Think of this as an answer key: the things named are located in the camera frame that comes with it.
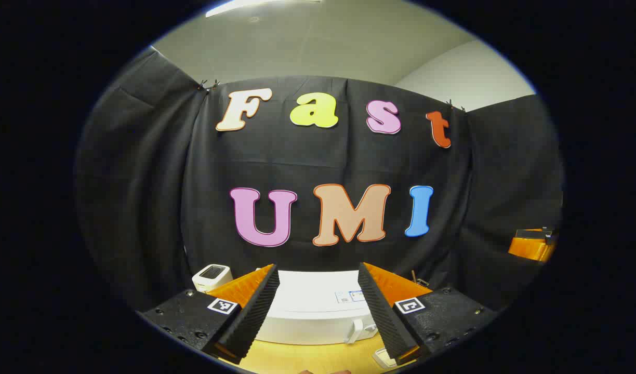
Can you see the black backdrop cloth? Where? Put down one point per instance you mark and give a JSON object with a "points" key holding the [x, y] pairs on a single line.
{"points": [[157, 182]]}

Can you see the white toaster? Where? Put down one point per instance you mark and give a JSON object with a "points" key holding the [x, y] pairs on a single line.
{"points": [[211, 278]]}

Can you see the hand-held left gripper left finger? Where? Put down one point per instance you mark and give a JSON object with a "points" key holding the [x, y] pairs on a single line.
{"points": [[255, 317]]}

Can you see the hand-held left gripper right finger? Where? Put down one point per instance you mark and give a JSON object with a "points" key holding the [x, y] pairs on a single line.
{"points": [[383, 317]]}

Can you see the white plate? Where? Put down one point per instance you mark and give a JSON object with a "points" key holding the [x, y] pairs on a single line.
{"points": [[383, 357]]}

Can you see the white microwave oven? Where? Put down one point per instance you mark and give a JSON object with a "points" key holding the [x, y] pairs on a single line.
{"points": [[307, 296]]}

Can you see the black cloth clip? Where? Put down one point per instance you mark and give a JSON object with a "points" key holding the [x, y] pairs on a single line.
{"points": [[208, 84], [455, 106]]}

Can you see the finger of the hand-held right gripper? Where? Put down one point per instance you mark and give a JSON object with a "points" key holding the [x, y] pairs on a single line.
{"points": [[531, 245]]}

